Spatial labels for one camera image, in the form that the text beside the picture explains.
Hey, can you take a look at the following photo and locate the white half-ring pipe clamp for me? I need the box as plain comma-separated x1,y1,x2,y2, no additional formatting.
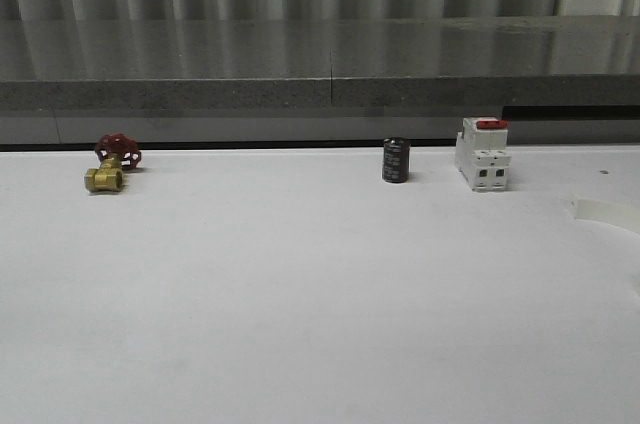
569,196,640,234

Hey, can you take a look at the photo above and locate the grey stone counter ledge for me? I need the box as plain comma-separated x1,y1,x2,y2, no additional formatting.
1,16,639,117

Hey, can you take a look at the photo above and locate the brass valve red handwheel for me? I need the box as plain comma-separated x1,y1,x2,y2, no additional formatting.
84,134,142,193

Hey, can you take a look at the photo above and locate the black cylindrical capacitor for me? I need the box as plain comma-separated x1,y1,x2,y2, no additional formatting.
382,137,411,184

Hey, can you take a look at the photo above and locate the white circuit breaker red switch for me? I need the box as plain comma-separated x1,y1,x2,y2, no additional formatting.
455,117,511,192

